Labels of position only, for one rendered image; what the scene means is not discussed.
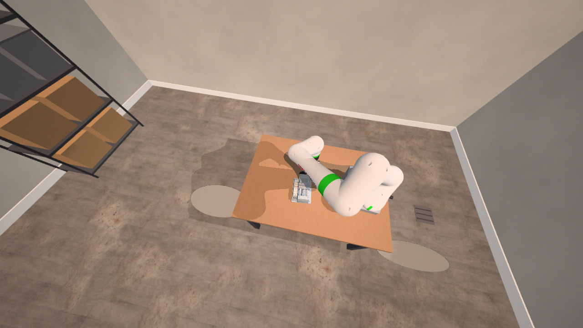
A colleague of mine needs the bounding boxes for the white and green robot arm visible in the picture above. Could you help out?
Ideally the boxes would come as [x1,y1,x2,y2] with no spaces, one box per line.
[288,135,404,217]

